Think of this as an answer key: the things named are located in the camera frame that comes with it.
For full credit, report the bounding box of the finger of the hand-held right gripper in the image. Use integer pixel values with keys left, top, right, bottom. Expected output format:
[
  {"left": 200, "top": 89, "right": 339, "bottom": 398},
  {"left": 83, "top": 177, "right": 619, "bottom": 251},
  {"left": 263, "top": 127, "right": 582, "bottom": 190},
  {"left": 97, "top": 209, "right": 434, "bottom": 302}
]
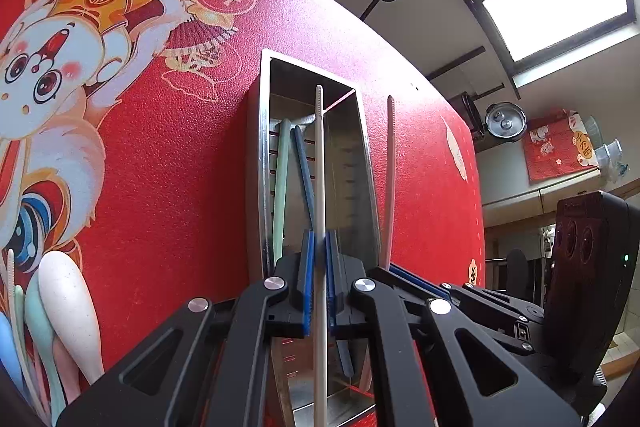
[
  {"left": 372, "top": 263, "right": 546, "bottom": 324},
  {"left": 450, "top": 302, "right": 536, "bottom": 356}
]

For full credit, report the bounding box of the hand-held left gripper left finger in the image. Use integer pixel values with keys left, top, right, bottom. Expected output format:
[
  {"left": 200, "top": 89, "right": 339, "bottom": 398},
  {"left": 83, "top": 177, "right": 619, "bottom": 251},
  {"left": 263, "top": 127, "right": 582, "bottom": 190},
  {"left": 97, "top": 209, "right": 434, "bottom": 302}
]
[{"left": 56, "top": 229, "right": 317, "bottom": 427}]

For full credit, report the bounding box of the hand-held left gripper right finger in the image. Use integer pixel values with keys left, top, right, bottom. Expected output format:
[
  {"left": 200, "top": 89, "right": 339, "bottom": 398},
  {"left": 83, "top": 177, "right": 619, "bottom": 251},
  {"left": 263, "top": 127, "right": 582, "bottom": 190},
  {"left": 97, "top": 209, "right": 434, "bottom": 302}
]
[{"left": 325, "top": 230, "right": 584, "bottom": 427}]

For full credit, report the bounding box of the pink chopstick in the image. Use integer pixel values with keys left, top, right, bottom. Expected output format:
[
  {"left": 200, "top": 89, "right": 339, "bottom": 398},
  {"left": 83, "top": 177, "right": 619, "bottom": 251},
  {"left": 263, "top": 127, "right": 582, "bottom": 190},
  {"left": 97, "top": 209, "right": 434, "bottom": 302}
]
[{"left": 359, "top": 95, "right": 398, "bottom": 395}]

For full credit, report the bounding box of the blue chopstick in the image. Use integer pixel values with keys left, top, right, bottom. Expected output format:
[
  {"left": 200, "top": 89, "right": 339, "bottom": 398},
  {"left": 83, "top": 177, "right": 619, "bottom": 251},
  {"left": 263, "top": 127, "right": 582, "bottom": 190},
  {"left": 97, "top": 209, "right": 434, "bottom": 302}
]
[{"left": 291, "top": 124, "right": 357, "bottom": 379}]

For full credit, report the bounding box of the green chopstick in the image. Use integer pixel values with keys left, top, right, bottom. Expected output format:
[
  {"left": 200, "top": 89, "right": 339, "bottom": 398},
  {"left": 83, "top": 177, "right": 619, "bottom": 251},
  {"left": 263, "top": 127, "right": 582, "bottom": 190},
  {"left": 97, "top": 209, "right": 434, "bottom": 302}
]
[
  {"left": 15, "top": 284, "right": 36, "bottom": 368},
  {"left": 271, "top": 118, "right": 292, "bottom": 264}
]

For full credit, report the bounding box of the white chopstick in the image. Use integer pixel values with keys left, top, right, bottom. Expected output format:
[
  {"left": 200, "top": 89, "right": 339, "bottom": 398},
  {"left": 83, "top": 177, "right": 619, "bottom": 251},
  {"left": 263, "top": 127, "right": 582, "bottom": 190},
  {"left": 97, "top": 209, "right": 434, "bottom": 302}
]
[
  {"left": 6, "top": 249, "right": 51, "bottom": 425},
  {"left": 311, "top": 84, "right": 331, "bottom": 427}
]

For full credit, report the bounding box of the steel utensil holder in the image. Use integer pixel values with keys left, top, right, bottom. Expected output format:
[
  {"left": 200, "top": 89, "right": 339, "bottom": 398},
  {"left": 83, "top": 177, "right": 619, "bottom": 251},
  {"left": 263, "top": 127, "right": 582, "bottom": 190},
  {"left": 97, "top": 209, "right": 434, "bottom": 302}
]
[{"left": 246, "top": 48, "right": 383, "bottom": 427}]

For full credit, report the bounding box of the white spoon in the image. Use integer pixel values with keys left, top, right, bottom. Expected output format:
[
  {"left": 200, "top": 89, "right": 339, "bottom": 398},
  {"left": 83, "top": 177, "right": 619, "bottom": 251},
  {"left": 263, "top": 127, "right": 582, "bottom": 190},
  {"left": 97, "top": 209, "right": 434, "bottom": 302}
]
[{"left": 37, "top": 252, "right": 108, "bottom": 383}]

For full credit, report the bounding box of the pink spoon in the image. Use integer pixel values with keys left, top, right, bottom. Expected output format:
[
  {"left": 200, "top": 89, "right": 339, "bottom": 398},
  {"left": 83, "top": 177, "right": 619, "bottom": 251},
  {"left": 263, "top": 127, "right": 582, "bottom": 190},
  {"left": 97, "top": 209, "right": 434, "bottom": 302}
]
[{"left": 57, "top": 339, "right": 83, "bottom": 405}]

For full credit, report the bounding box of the green spoon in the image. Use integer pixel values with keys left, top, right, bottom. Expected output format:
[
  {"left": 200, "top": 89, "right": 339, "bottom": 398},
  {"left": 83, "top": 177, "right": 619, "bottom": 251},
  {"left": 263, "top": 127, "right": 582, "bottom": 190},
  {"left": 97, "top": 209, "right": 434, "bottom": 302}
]
[{"left": 24, "top": 279, "right": 68, "bottom": 415}]

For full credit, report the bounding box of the blue spoon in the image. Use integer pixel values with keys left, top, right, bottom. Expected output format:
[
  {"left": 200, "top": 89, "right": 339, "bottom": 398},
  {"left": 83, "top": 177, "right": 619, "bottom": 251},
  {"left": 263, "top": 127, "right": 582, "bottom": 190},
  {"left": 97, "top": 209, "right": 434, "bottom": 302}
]
[{"left": 0, "top": 312, "right": 27, "bottom": 403}]

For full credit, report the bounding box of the black chair with backrest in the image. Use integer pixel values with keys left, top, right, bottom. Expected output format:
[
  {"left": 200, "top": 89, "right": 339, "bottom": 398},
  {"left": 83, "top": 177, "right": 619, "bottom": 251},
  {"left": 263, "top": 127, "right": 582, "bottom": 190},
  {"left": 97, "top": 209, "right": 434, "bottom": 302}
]
[{"left": 505, "top": 249, "right": 532, "bottom": 303}]

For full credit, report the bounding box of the cream refrigerator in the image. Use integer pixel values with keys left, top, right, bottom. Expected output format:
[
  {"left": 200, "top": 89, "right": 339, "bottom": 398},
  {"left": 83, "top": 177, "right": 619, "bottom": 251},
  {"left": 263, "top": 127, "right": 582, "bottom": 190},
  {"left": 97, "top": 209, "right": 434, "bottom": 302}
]
[{"left": 474, "top": 142, "right": 621, "bottom": 228}]

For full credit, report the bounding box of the clear plastic container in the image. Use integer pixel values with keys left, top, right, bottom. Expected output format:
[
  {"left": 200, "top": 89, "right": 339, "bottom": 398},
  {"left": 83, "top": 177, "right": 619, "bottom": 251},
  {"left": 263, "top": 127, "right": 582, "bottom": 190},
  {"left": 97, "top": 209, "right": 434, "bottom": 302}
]
[{"left": 595, "top": 138, "right": 626, "bottom": 180}]

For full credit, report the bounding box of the red printed cloth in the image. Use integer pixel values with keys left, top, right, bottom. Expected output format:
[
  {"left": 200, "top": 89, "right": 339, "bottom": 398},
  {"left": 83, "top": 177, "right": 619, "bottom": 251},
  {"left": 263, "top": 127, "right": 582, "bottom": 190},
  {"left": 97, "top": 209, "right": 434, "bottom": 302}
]
[{"left": 522, "top": 109, "right": 601, "bottom": 182}]

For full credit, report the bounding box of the red printed table mat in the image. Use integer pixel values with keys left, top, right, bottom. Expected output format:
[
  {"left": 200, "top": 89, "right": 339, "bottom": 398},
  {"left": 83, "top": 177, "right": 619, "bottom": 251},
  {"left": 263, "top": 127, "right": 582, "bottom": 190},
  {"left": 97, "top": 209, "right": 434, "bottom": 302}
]
[{"left": 0, "top": 0, "right": 488, "bottom": 427}]

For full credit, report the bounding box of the metal folding frame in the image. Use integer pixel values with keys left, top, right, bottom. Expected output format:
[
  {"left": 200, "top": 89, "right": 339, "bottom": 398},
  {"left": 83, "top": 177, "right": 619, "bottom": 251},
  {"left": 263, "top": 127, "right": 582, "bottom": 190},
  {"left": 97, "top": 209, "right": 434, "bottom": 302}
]
[{"left": 428, "top": 46, "right": 506, "bottom": 100}]

